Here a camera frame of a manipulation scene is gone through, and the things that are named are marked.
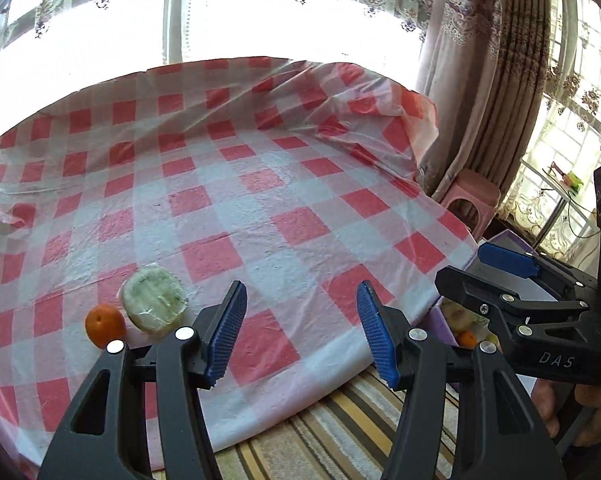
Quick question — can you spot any red white checked tablecloth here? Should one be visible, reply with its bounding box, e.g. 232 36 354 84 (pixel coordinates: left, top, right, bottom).
0 55 481 471

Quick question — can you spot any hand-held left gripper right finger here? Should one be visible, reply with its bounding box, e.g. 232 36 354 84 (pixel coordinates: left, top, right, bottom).
356 281 567 480

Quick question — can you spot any beige embroidered curtain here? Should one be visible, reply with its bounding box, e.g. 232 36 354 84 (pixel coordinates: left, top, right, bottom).
413 0 503 196

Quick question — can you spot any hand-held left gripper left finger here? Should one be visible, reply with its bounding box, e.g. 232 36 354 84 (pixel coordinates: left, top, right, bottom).
38 280 248 480

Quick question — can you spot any striped towel cloth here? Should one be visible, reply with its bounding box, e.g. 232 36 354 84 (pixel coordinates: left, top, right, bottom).
215 367 468 480

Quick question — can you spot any pink plastic stool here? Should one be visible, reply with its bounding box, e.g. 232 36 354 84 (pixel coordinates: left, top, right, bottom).
439 169 501 238

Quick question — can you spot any metal-framed glass table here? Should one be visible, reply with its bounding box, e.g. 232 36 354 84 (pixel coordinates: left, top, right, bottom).
520 157 598 256

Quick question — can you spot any purple storage box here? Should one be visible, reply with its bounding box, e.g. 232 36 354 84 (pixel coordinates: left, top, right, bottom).
430 230 553 396

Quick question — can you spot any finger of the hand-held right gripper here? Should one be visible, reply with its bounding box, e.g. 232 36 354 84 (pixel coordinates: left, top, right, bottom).
435 266 592 333
477 242 601 288

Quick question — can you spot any large green fruit piece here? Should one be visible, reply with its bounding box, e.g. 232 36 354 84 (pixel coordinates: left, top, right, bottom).
121 266 188 333

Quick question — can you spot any small orange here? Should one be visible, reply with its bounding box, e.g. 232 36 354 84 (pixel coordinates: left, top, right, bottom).
85 305 128 350

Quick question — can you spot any brown pleated curtain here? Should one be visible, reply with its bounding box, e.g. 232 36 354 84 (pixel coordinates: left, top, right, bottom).
460 0 553 201

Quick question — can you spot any person's right hand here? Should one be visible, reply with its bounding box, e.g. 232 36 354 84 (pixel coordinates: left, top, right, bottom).
533 379 601 448

